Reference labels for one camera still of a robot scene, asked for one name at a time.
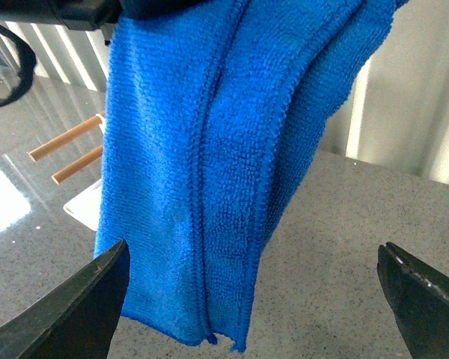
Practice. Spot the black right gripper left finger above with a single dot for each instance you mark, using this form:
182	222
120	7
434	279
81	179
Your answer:
76	319

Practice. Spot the white towel rack stand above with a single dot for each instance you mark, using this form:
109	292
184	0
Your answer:
84	207

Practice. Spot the blue microfiber cloth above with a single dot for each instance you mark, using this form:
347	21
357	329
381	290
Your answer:
214	111

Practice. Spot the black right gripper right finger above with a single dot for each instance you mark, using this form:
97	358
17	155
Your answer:
418	295

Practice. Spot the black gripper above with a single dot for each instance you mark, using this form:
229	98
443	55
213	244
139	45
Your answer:
75	15

